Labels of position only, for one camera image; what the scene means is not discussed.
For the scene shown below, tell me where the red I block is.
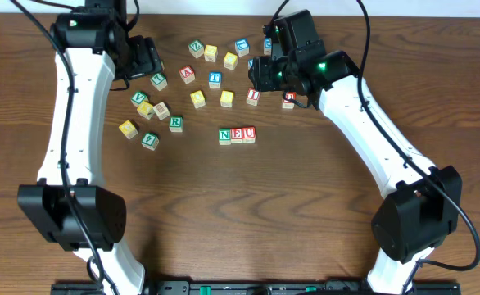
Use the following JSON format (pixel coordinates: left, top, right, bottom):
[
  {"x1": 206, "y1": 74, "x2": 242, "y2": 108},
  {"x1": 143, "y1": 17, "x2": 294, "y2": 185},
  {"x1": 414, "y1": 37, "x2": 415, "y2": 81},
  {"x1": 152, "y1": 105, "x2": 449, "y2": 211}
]
[{"x1": 246, "y1": 88, "x2": 260, "y2": 107}]

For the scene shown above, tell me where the green R block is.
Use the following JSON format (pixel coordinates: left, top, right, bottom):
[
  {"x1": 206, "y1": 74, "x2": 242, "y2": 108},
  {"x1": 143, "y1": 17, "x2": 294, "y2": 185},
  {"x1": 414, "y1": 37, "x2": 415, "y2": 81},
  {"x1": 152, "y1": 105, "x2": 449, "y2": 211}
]
[{"x1": 169, "y1": 116, "x2": 183, "y2": 133}]

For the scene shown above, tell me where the red u block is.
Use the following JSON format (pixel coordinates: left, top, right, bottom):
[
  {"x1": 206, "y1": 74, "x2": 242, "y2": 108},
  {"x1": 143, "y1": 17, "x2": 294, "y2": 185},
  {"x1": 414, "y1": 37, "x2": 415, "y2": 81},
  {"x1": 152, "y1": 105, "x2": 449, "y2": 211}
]
[
  {"x1": 282, "y1": 92, "x2": 296, "y2": 109},
  {"x1": 242, "y1": 126, "x2": 256, "y2": 143}
]

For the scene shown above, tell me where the red E block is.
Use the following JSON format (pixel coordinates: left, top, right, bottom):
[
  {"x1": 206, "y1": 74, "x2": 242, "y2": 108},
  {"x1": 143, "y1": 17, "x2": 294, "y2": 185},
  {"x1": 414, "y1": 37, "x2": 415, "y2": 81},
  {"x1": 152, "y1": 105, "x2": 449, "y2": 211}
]
[{"x1": 230, "y1": 128, "x2": 243, "y2": 144}]

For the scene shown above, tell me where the green N block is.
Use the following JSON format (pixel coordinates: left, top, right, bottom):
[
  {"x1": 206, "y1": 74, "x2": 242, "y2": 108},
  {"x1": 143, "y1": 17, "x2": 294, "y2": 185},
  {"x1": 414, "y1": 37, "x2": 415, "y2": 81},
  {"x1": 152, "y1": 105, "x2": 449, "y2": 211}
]
[{"x1": 219, "y1": 129, "x2": 232, "y2": 145}]

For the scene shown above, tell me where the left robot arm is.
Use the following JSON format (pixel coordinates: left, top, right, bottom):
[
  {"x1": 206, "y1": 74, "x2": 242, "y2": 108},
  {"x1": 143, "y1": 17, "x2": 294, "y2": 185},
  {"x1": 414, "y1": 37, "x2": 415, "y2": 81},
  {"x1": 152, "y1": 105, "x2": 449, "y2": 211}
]
[{"x1": 17, "y1": 0, "x2": 162, "y2": 294}]

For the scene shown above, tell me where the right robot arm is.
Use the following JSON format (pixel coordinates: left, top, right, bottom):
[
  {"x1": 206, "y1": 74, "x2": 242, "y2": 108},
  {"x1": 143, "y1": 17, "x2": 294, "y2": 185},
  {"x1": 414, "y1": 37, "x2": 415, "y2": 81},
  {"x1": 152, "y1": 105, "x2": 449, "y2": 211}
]
[{"x1": 248, "y1": 41, "x2": 462, "y2": 294}]

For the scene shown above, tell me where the green 7 block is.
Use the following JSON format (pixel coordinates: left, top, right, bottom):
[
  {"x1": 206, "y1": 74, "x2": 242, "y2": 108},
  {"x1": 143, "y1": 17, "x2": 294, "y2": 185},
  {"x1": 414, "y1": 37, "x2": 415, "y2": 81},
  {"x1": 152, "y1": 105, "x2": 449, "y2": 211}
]
[{"x1": 150, "y1": 73, "x2": 168, "y2": 91}]

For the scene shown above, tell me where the blue D block left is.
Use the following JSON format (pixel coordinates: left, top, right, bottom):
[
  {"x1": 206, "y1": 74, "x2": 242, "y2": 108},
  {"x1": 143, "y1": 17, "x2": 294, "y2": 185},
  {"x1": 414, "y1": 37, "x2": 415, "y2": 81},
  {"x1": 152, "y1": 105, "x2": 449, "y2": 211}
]
[{"x1": 263, "y1": 38, "x2": 272, "y2": 56}]

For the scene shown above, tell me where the green V block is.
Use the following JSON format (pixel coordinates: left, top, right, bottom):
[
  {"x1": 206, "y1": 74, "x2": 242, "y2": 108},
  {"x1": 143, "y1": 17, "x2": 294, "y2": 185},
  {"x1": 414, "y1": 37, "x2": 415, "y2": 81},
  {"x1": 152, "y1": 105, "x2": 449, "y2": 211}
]
[{"x1": 130, "y1": 91, "x2": 149, "y2": 107}]

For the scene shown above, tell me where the blue L block middle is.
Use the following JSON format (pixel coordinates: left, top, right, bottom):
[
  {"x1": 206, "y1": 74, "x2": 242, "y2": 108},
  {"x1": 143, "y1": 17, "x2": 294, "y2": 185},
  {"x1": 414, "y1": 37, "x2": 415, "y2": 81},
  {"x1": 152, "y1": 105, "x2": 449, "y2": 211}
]
[{"x1": 247, "y1": 59, "x2": 254, "y2": 70}]

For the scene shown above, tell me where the blue l block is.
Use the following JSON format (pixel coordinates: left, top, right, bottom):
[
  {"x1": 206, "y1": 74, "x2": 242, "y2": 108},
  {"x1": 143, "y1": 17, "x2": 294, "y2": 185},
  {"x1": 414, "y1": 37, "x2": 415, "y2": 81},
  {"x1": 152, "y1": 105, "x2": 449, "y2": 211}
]
[
  {"x1": 247, "y1": 59, "x2": 254, "y2": 70},
  {"x1": 234, "y1": 39, "x2": 250, "y2": 57}
]

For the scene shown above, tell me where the red A block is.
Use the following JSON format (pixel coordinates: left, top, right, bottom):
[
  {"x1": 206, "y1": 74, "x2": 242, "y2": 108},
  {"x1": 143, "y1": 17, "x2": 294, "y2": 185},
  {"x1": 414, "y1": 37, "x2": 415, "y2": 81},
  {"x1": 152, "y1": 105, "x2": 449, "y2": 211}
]
[{"x1": 179, "y1": 66, "x2": 196, "y2": 84}]

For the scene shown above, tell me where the yellow K block left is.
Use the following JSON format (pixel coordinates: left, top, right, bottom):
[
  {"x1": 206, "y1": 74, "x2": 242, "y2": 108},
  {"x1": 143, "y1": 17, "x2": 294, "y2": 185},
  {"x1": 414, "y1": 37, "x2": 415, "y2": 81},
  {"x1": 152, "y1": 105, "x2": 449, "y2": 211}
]
[{"x1": 137, "y1": 101, "x2": 155, "y2": 120}]

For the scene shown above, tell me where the green Z block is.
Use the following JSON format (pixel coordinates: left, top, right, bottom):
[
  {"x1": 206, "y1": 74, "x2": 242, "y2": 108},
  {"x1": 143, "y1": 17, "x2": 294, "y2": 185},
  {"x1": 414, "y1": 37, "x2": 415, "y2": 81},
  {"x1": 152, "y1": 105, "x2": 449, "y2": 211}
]
[{"x1": 188, "y1": 39, "x2": 205, "y2": 59}]

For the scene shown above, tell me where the plain pineapple block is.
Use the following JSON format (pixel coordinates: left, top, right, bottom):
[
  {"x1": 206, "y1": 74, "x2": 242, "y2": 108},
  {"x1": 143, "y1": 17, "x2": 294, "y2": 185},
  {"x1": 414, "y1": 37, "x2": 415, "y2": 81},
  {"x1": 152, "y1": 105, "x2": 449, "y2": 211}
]
[{"x1": 153, "y1": 102, "x2": 170, "y2": 120}]

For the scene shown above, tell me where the blue L block top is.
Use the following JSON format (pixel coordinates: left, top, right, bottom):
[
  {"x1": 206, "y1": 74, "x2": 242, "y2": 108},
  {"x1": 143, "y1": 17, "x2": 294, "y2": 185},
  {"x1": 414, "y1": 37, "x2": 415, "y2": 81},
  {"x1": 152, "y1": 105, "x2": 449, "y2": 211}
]
[{"x1": 234, "y1": 39, "x2": 250, "y2": 57}]

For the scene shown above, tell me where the yellow Q block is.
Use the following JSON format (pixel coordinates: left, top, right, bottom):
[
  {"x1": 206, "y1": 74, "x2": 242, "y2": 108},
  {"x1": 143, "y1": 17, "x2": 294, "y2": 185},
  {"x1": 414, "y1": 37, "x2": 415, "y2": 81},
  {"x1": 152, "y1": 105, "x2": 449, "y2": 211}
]
[{"x1": 224, "y1": 52, "x2": 238, "y2": 70}]

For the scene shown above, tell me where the yellow block top row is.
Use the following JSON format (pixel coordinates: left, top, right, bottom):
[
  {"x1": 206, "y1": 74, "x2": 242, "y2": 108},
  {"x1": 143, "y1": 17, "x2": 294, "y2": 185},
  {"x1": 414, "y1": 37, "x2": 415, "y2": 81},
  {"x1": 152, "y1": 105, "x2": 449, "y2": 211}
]
[{"x1": 204, "y1": 44, "x2": 218, "y2": 62}]

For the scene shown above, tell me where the yellow O block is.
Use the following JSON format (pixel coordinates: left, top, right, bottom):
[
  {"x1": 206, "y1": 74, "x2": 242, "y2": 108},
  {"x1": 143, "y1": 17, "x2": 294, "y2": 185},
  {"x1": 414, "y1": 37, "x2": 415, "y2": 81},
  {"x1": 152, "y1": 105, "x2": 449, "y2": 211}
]
[{"x1": 190, "y1": 90, "x2": 206, "y2": 109}]

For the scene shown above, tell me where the yellow G block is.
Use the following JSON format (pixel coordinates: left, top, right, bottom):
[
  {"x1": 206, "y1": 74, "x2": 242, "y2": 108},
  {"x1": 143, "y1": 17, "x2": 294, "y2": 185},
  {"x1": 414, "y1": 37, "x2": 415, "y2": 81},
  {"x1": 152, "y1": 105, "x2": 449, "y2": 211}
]
[{"x1": 119, "y1": 120, "x2": 138, "y2": 139}]

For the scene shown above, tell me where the yellow block centre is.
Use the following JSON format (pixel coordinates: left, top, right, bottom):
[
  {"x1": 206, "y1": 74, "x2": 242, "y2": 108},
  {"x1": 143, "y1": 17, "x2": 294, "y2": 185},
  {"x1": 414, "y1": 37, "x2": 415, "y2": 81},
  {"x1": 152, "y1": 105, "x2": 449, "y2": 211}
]
[{"x1": 220, "y1": 90, "x2": 234, "y2": 108}]

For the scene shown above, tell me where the blue T block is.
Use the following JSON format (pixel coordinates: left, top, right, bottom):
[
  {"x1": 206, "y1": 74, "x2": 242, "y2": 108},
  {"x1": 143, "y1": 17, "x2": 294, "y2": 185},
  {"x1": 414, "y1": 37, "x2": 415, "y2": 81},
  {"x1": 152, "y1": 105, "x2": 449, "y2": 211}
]
[{"x1": 208, "y1": 72, "x2": 222, "y2": 89}]

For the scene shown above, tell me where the green 4 block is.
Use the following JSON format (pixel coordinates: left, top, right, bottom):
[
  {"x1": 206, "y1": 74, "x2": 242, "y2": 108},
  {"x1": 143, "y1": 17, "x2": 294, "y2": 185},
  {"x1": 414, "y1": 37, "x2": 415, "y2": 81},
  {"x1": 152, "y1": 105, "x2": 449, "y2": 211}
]
[{"x1": 141, "y1": 133, "x2": 159, "y2": 151}]

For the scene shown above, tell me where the right black cable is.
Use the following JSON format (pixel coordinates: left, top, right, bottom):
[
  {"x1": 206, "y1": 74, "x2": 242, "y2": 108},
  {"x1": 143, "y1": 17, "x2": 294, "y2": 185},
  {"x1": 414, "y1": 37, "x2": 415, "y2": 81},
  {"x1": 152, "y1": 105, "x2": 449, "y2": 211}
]
[{"x1": 262, "y1": 0, "x2": 480, "y2": 295}]

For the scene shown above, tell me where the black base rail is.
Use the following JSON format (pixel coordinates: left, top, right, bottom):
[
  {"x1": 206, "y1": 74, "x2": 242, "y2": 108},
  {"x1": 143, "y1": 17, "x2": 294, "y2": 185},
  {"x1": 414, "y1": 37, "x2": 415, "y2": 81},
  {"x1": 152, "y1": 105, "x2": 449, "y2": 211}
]
[{"x1": 50, "y1": 279, "x2": 461, "y2": 295}]

